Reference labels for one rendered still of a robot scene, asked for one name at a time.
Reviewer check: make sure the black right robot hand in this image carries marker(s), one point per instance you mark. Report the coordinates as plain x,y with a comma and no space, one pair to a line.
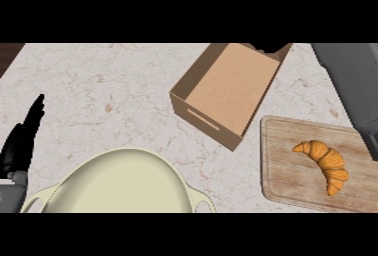
272,47

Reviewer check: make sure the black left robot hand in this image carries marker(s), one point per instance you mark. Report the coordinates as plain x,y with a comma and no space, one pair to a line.
18,150

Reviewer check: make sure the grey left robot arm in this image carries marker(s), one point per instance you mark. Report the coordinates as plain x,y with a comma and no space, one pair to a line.
11,195

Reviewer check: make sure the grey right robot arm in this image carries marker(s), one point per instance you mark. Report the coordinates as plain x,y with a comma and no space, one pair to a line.
352,80

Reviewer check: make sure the brown cardboard box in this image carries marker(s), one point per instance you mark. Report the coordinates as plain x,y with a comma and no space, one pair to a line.
231,90

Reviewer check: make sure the pale wooden cutting board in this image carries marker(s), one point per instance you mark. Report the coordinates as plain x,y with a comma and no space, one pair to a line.
290,166

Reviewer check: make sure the dark brown wooden panel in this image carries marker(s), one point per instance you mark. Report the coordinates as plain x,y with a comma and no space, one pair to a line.
10,55

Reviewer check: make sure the golden croissant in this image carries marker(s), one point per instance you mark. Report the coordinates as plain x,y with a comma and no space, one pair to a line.
331,163

